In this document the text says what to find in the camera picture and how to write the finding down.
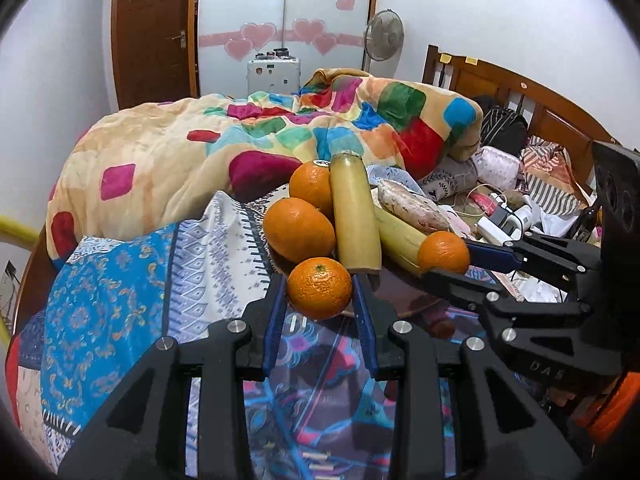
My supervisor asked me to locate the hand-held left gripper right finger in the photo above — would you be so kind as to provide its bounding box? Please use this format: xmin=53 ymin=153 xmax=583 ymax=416
xmin=350 ymin=275 xmax=583 ymax=480

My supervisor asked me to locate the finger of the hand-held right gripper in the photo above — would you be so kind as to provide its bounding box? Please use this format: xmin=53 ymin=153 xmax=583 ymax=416
xmin=465 ymin=233 xmax=601 ymax=273
xmin=422 ymin=268 xmax=592 ymax=347

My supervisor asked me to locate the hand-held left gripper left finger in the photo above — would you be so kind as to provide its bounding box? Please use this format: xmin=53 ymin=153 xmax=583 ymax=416
xmin=57 ymin=272 xmax=288 ymax=480

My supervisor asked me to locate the small tangerine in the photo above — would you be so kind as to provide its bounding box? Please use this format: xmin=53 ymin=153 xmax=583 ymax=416
xmin=417 ymin=231 xmax=471 ymax=275
xmin=286 ymin=257 xmax=353 ymax=321

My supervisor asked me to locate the purple plate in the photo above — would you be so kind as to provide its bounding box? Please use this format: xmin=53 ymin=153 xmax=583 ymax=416
xmin=270 ymin=245 xmax=451 ymax=317

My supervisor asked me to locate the pink sweet potato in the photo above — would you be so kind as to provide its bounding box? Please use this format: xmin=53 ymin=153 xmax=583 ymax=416
xmin=376 ymin=178 xmax=453 ymax=235

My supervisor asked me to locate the large orange with sticker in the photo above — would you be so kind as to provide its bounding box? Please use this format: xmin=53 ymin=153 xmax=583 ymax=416
xmin=289 ymin=159 xmax=335 ymax=218

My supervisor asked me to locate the white power strip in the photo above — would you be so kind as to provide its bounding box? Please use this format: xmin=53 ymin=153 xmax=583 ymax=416
xmin=475 ymin=205 xmax=533 ymax=241

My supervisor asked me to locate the grey cloth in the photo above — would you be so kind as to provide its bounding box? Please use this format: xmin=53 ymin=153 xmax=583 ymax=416
xmin=417 ymin=157 xmax=481 ymax=203

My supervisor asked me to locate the pink floral pillow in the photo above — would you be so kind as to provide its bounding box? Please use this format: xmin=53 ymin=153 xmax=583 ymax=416
xmin=475 ymin=146 xmax=523 ymax=191

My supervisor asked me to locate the striped cloth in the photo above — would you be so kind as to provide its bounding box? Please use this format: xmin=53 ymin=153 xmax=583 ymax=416
xmin=520 ymin=136 xmax=593 ymax=216

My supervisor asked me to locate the black backpack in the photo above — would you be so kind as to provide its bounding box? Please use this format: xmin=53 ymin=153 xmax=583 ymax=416
xmin=472 ymin=95 xmax=529 ymax=156

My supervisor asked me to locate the blue patterned cloth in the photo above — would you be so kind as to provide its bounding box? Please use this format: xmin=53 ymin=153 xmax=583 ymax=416
xmin=7 ymin=190 xmax=551 ymax=480

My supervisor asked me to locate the wooden bed headboard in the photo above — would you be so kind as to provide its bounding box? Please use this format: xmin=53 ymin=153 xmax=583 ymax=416
xmin=421 ymin=44 xmax=621 ymax=196

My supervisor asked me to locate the colourful patchwork blanket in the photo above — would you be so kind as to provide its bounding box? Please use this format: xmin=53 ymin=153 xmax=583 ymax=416
xmin=45 ymin=67 xmax=485 ymax=261

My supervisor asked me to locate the white case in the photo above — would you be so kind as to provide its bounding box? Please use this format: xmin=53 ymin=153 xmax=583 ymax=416
xmin=246 ymin=57 xmax=302 ymax=96

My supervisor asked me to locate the standing fan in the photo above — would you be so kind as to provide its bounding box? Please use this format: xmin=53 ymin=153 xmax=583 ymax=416
xmin=362 ymin=9 xmax=405 ymax=73

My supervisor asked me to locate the yellow foam tube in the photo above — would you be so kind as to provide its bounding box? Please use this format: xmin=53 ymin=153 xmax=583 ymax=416
xmin=0 ymin=214 xmax=41 ymax=356

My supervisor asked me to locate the brown wooden door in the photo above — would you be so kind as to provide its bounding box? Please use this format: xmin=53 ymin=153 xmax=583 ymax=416
xmin=111 ymin=0 xmax=200 ymax=111

